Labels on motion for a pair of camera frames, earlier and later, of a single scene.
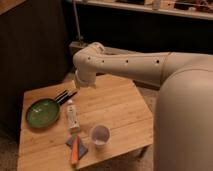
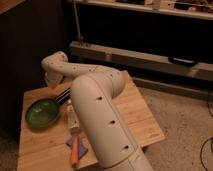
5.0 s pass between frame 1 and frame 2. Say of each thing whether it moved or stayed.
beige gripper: moved
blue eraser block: stayed
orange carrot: stayed
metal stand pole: stayed
